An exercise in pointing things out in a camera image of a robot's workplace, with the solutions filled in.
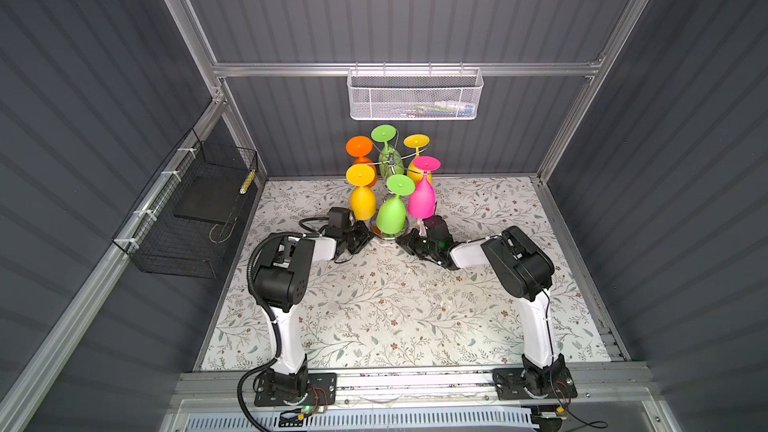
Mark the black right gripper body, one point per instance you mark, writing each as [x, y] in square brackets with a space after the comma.
[421, 246]

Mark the pink wine glass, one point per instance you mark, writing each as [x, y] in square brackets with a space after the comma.
[422, 202]

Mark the chrome wine glass rack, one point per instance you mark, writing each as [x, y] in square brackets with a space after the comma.
[375, 228]

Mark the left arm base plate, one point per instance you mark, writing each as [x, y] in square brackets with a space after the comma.
[315, 389]

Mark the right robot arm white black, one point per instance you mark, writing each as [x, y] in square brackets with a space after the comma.
[523, 270]

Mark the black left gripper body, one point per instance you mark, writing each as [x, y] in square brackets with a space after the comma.
[344, 239]

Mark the yellow marker in basket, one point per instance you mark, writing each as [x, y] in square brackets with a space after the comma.
[247, 182]

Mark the green wine glass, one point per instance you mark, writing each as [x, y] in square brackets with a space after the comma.
[390, 161]
[391, 217]

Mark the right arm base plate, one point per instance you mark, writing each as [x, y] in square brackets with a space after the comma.
[555, 382]

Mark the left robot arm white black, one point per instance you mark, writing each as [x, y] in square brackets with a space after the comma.
[278, 274]

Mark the black wire basket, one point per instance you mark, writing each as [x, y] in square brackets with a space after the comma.
[195, 217]

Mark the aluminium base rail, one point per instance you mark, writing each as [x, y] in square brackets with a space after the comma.
[596, 381]

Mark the white wire mesh basket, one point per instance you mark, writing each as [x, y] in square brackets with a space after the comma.
[414, 94]

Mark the yellow wine glass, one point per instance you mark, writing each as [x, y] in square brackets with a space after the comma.
[417, 142]
[362, 198]

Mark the front yellow wine glass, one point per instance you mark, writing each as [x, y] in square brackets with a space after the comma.
[362, 198]

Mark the white vented cable duct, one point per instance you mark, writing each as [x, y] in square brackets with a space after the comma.
[465, 418]

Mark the orange wine glass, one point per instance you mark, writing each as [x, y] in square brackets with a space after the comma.
[360, 147]

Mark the back yellow wine glass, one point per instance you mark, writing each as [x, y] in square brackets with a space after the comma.
[417, 142]

